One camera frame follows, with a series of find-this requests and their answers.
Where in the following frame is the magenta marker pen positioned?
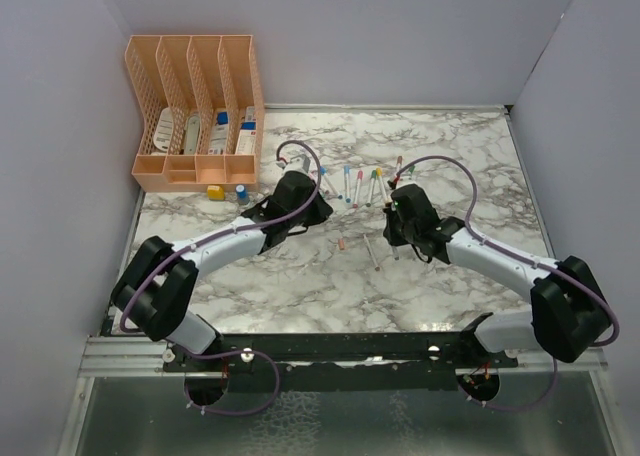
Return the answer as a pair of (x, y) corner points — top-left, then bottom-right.
(309, 170), (330, 198)

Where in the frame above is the peach marker pen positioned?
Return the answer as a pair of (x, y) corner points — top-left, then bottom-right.
(363, 234), (381, 272)

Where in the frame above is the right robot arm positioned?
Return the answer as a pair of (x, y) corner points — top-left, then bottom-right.
(383, 183), (613, 367)

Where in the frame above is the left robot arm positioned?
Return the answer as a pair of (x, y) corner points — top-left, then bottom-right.
(111, 170), (333, 371)

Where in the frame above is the cyan marker pen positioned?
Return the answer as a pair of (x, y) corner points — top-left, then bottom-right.
(320, 166), (343, 199)

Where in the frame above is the yellow marker pen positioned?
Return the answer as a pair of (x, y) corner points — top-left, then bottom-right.
(376, 167), (388, 204)

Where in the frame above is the green marker pen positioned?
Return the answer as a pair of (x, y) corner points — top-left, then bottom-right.
(365, 170), (377, 207)

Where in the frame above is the light blue marker pen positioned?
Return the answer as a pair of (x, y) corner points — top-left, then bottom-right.
(343, 165), (352, 204)

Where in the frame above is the pink marker pen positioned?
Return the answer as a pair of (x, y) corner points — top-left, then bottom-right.
(352, 170), (363, 208)

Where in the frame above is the blue round stamp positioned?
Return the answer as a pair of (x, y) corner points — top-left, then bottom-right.
(236, 185), (250, 206)

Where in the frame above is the white cardboard box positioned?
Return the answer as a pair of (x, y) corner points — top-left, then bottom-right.
(235, 121), (257, 155)

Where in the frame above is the yellow rectangular stamp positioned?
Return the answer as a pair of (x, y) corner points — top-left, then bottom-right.
(206, 185), (225, 201)

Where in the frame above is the white paper packet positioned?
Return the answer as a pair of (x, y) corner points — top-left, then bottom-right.
(208, 111), (229, 155)

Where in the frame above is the small white red box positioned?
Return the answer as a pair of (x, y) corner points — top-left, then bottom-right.
(244, 106), (256, 123)

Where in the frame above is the grey stapler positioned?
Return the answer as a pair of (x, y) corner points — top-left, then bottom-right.
(182, 114), (201, 155)

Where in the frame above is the peach plastic desk organizer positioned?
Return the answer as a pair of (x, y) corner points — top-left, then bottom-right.
(125, 35), (265, 193)

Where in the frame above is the white remote in organizer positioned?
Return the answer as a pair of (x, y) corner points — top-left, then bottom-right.
(152, 107), (174, 153)

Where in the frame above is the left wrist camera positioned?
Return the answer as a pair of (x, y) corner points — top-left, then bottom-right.
(283, 155), (311, 175)

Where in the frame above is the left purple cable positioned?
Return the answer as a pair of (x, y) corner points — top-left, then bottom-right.
(118, 140), (321, 417)

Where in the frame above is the purple cable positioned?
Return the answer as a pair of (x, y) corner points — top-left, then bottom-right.
(394, 154), (624, 411)
(118, 140), (321, 417)

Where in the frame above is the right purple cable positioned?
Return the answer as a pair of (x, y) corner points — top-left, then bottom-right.
(394, 154), (624, 411)

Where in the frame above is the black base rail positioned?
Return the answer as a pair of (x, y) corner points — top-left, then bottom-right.
(163, 329), (517, 393)

